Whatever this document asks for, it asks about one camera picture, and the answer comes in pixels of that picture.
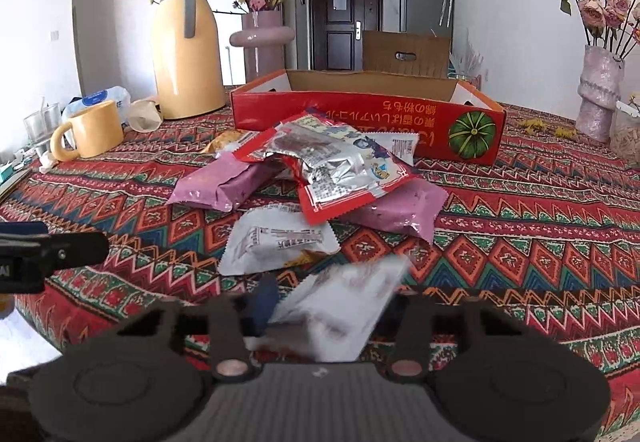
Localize white purple snack packet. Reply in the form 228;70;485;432
244;254;410;363

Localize white orange snack packet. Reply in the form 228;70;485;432
217;205;341;276

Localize yellow ceramic mug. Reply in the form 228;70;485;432
50;100;124;162

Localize silver red jerky packet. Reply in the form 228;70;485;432
234;111;416;225

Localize crumpled beige paper cup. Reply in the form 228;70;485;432
126;98;163;133

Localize wet wipes pack blue label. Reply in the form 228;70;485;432
62;85;131;124

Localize red cardboard pumpkin box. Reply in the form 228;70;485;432
230;70;506;165

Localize wooden chair back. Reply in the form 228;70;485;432
362;31;450;79

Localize patterned red tablecloth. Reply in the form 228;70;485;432
1;106;639;441

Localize dark entrance door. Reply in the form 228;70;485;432
309;0;383;71

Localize fallen yellow petals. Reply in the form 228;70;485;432
518;118;577;142

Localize pink textured tall vase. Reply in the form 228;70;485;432
575;45;625;143

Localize clear plastic food jar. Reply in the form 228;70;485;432
610;100;640;168

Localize yellow thermos jug grey handle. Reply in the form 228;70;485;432
155;0;226;120

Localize pink ring vase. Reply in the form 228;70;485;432
229;9;295;82

